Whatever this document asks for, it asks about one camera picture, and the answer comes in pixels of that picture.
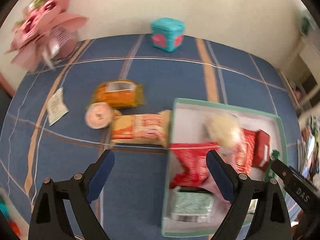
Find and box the red flower snack packet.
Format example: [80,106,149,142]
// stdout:
[169,142,220,189]

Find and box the white mochi clear packet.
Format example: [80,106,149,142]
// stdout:
[205,112,241,148]

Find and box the white snack packet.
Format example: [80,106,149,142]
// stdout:
[47,88,69,126]

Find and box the white shelf unit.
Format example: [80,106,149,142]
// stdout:
[279,35,319,114]

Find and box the large red snack packet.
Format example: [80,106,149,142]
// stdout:
[233,128,257,175]

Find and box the blue plaid tablecloth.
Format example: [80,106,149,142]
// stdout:
[1,35,300,239]

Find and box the beige orange bread packet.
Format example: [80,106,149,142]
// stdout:
[110,109,172,148]

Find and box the purple cake snack packet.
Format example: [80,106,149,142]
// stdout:
[200,175,231,215]

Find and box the light green barcode packet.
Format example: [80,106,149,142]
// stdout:
[168,186,214,223]

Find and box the pink paper flower bouquet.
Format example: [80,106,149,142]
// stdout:
[6,0,87,72]

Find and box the orange cake clear packet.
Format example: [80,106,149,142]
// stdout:
[90,79,144,109]

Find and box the round jelly cup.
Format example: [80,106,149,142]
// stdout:
[85,102,113,129]

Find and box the teal rimmed white tray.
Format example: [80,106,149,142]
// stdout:
[162,98,288,237]

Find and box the teal toy box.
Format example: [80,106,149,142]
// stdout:
[150,17,185,52]

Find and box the rice cracker green packet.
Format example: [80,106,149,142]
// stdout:
[264,150,280,181]

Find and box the small dark red packet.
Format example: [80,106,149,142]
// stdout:
[252,130,270,172]

